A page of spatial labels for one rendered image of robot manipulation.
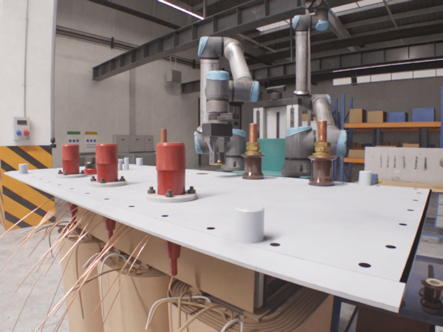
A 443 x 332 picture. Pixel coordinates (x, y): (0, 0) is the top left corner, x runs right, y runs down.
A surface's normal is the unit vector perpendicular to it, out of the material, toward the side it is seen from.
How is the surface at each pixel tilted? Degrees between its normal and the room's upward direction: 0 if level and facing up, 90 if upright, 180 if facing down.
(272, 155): 90
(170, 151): 89
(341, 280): 11
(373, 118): 90
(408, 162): 90
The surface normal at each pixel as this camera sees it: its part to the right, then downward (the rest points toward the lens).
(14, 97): 0.76, 0.05
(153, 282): 0.22, 0.07
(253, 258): -0.12, -0.97
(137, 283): -0.07, 0.07
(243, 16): -0.65, 0.06
